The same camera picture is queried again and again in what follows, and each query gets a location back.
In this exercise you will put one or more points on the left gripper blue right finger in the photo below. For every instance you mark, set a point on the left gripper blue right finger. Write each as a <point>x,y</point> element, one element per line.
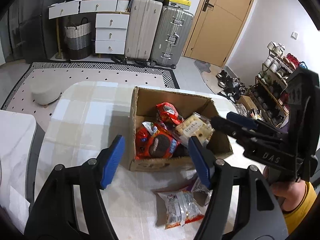
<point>258,215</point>

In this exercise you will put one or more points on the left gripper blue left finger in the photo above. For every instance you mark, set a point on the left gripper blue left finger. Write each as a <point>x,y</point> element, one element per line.
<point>53,215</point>

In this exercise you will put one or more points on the white trash bin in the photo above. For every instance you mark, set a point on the white trash bin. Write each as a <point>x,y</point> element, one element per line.
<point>255,114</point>

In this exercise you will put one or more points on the white drawer desk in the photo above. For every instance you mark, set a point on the white drawer desk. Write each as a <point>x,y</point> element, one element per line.
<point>111,22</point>

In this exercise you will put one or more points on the beige cookie pack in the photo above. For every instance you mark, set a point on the beige cookie pack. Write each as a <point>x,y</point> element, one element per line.
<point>195,125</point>

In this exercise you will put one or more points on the wooden shoe rack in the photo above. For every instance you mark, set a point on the wooden shoe rack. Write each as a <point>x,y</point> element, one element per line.
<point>269,91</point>

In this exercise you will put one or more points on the patterned floor rug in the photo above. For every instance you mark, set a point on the patterned floor rug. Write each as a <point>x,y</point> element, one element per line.
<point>65,74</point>

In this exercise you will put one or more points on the small door mat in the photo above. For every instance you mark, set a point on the small door mat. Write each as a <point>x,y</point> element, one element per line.
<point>208,72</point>

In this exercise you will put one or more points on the red chip snack pack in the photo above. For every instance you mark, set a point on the red chip snack pack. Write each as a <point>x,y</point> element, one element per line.
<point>168,113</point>

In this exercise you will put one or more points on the beige hard suitcase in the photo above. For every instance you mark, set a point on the beige hard suitcase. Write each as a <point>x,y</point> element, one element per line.
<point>143,21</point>

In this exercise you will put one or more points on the small noodle snack bag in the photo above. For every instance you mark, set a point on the small noodle snack bag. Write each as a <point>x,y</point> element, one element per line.
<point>181,208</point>

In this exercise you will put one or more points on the woven laundry basket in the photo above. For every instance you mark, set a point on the woven laundry basket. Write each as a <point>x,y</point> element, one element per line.
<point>78,39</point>

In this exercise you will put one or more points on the person's right hand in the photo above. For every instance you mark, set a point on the person's right hand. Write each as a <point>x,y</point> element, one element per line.
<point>292,193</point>

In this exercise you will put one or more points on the red oreo cookie pack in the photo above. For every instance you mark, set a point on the red oreo cookie pack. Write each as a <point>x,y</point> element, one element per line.
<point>160,145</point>

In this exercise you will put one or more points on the wooden door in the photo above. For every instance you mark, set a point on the wooden door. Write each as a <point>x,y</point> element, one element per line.
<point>216,29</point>

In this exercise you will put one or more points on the purple white snack bag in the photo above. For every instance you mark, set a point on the purple white snack bag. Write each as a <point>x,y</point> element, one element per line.
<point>201,194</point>

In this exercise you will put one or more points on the white round stool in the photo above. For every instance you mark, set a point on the white round stool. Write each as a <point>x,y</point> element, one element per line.
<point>45,89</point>

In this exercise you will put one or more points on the silver hard suitcase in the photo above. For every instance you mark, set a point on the silver hard suitcase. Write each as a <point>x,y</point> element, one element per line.
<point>171,35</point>

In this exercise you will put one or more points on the brown cardboard SF box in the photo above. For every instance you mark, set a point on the brown cardboard SF box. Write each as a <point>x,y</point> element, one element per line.
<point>161,123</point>

